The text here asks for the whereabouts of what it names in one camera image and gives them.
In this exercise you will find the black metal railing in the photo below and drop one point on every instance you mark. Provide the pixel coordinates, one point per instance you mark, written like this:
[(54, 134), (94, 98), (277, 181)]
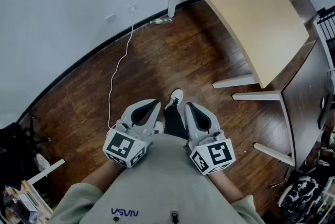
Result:
[(327, 32)]

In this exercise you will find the person's right white shoe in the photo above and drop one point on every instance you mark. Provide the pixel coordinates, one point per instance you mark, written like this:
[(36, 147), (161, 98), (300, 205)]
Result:
[(175, 97)]

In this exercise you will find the black and white backpack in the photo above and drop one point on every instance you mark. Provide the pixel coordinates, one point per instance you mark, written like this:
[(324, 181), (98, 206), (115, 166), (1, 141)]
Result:
[(298, 194)]

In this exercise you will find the person's right forearm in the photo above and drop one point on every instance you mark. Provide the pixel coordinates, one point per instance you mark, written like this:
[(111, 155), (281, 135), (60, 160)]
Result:
[(227, 186)]

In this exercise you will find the light wooden table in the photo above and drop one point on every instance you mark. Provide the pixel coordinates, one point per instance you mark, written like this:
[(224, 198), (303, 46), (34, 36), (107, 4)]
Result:
[(248, 34)]

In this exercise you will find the person's left forearm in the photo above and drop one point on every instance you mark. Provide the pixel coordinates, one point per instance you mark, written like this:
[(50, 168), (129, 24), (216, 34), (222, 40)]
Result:
[(102, 178)]

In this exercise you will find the person's grey shirt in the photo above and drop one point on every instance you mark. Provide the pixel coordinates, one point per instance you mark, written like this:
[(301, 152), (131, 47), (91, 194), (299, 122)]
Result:
[(162, 178)]

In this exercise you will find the person's left white shoe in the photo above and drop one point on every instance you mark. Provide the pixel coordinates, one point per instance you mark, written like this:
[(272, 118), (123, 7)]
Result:
[(158, 127)]

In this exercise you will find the white cluttered desk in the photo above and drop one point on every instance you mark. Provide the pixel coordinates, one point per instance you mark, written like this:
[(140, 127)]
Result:
[(47, 171)]

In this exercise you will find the black bag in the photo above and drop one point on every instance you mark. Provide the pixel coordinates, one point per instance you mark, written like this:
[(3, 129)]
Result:
[(10, 149)]

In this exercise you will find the clear plastic bottle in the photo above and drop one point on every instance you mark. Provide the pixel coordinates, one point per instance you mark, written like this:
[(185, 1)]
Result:
[(160, 20)]

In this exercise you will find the white wall socket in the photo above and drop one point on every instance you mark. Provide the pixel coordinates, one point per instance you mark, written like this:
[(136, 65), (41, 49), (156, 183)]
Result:
[(110, 17)]

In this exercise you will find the dark brown table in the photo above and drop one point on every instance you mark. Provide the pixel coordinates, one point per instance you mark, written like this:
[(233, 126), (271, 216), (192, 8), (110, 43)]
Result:
[(306, 102)]

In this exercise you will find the white charger plug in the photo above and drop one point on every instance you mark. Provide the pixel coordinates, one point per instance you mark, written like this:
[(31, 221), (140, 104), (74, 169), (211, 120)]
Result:
[(133, 7)]

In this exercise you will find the person's white shoe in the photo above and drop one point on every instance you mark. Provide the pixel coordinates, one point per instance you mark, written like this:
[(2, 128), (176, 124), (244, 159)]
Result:
[(158, 127), (175, 97)]

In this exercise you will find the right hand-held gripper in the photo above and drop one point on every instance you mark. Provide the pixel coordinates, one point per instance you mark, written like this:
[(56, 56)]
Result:
[(217, 153)]

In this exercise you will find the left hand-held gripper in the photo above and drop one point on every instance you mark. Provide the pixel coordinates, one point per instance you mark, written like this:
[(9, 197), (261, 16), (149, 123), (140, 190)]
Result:
[(119, 144)]

